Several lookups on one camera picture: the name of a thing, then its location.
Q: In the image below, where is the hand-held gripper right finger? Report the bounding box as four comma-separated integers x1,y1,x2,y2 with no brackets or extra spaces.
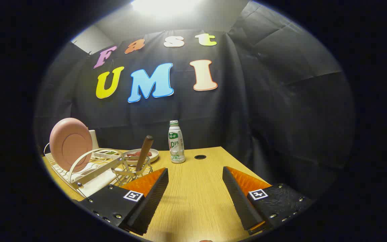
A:
222,166,313,235

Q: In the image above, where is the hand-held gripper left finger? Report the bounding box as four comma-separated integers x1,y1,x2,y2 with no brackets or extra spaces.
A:
78,167,169,236

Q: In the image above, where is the metal wire basket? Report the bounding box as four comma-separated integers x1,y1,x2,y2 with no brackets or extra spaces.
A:
111,156,154,186

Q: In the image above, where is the wooden-handled spoon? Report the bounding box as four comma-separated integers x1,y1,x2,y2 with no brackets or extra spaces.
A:
135,135,154,172

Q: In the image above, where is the white wire dish rack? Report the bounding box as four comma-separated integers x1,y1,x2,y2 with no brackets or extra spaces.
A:
43,143,137,199

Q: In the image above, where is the pink plate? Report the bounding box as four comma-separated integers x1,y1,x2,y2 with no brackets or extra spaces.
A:
49,118,93,173

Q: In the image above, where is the beige round dish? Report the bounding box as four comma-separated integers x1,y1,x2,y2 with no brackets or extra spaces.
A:
122,149,159,165

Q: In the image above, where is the white bottle with green label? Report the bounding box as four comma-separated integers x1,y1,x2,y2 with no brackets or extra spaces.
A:
168,120,186,164

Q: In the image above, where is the white toaster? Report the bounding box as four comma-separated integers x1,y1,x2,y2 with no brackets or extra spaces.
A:
89,130,99,150

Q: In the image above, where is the black backdrop cloth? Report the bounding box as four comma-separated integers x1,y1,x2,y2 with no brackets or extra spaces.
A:
34,0,355,205

